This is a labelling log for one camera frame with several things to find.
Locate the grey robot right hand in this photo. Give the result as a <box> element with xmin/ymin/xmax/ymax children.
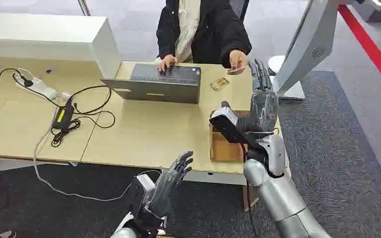
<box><xmin>236</xmin><ymin>59</ymin><xmax>279</xmax><ymax>135</ymax></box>

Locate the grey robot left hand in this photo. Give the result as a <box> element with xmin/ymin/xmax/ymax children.
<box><xmin>145</xmin><ymin>150</ymin><xmax>195</xmax><ymax>218</ymax></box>

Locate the small card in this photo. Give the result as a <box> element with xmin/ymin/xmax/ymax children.
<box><xmin>226</xmin><ymin>66</ymin><xmax>247</xmax><ymax>76</ymax></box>

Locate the person's left hand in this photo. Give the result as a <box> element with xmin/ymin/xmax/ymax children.
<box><xmin>228</xmin><ymin>49</ymin><xmax>250</xmax><ymax>75</ymax></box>

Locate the person's hand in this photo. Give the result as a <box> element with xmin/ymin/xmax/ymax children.
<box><xmin>157</xmin><ymin>54</ymin><xmax>179</xmax><ymax>73</ymax></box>
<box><xmin>228</xmin><ymin>49</ymin><xmax>250</xmax><ymax>75</ymax></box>

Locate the pale wooden desk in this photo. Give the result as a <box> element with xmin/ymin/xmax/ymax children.
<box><xmin>0</xmin><ymin>56</ymin><xmax>291</xmax><ymax>213</ymax></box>

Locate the white kiosk stand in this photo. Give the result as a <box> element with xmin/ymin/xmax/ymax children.
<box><xmin>267</xmin><ymin>0</ymin><xmax>346</xmax><ymax>101</ymax></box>

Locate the person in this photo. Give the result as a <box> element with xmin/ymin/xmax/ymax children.
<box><xmin>155</xmin><ymin>0</ymin><xmax>253</xmax><ymax>76</ymax></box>

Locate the dark grey laptop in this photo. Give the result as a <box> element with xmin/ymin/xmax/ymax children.
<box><xmin>101</xmin><ymin>62</ymin><xmax>202</xmax><ymax>105</ymax></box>

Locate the person's right hand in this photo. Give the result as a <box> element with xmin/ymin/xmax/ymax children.
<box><xmin>157</xmin><ymin>54</ymin><xmax>179</xmax><ymax>73</ymax></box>

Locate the black power adapter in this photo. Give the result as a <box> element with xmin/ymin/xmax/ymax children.
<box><xmin>51</xmin><ymin>101</ymin><xmax>76</xmax><ymax>133</ymax></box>

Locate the white power strip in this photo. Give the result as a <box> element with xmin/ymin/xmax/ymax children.
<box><xmin>12</xmin><ymin>72</ymin><xmax>59</xmax><ymax>101</ymax></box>

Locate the black plug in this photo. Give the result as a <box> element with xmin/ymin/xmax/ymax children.
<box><xmin>20</xmin><ymin>75</ymin><xmax>34</xmax><ymax>88</ymax></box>

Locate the white desk partition box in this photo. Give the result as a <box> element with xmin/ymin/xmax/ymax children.
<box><xmin>0</xmin><ymin>13</ymin><xmax>123</xmax><ymax>80</ymax></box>

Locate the metal pole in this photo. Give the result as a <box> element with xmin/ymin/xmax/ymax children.
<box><xmin>77</xmin><ymin>0</ymin><xmax>92</xmax><ymax>17</ymax></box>

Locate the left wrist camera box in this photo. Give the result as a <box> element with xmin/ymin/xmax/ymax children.
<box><xmin>130</xmin><ymin>174</ymin><xmax>157</xmax><ymax>212</ymax></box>

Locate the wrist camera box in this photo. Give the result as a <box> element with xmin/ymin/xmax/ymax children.
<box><xmin>130</xmin><ymin>174</ymin><xmax>157</xmax><ymax>212</ymax></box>
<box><xmin>208</xmin><ymin>101</ymin><xmax>248</xmax><ymax>146</ymax></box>

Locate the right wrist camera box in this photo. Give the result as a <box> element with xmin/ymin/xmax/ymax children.
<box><xmin>208</xmin><ymin>101</ymin><xmax>248</xmax><ymax>146</ymax></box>

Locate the black adapter cable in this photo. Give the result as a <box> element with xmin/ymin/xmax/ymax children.
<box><xmin>50</xmin><ymin>85</ymin><xmax>116</xmax><ymax>148</ymax></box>

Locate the long white cable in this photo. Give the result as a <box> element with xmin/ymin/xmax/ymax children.
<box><xmin>33</xmin><ymin>98</ymin><xmax>162</xmax><ymax>202</ymax></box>

